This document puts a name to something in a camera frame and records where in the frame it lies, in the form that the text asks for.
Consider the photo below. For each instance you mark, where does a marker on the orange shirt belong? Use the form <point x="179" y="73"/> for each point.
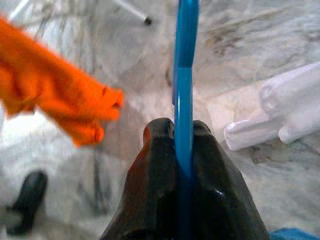
<point x="50" y="87"/>

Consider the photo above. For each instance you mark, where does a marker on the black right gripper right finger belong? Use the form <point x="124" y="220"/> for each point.
<point x="220" y="200"/>

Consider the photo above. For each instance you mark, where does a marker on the white frilly garment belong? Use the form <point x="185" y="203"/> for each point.
<point x="287" y="105"/>

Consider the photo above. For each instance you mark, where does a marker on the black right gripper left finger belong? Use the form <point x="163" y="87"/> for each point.
<point x="150" y="187"/>

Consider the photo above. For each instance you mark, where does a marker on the blue shirt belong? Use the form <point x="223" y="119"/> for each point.
<point x="295" y="235"/>

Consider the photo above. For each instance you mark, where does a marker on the light blue plastic hanger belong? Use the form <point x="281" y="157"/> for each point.
<point x="185" y="75"/>

